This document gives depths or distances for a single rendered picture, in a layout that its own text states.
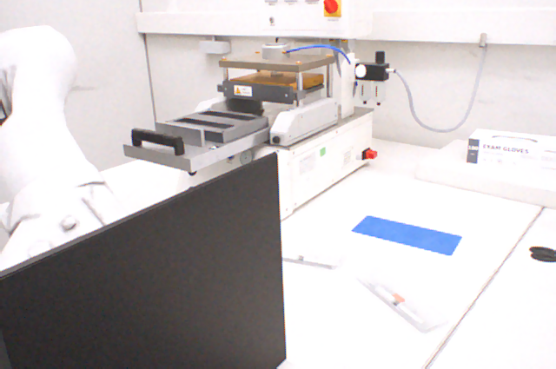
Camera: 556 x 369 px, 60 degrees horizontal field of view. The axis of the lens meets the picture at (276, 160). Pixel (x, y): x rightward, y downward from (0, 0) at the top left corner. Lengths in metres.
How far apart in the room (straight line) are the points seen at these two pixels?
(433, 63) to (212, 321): 1.30
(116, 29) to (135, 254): 2.23
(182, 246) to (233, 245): 0.08
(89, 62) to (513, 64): 1.89
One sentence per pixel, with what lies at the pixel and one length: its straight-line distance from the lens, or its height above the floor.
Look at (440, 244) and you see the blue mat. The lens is 1.12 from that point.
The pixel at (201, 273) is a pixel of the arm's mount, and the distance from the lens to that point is 0.58.
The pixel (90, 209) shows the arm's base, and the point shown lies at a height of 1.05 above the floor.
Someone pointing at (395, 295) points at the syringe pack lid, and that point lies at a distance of 0.90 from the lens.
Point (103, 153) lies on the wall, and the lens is 2.69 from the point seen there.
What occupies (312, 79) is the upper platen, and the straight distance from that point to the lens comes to 1.34.
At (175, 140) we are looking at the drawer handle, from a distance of 1.01.
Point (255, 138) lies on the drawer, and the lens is 1.15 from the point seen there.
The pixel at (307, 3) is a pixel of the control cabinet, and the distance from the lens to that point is 1.45.
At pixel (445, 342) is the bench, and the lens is 0.87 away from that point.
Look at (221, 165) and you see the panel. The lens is 1.27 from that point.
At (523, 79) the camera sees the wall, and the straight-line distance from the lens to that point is 1.64.
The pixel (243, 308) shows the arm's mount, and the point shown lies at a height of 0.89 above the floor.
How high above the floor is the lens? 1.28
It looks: 19 degrees down
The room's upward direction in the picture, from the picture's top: 3 degrees counter-clockwise
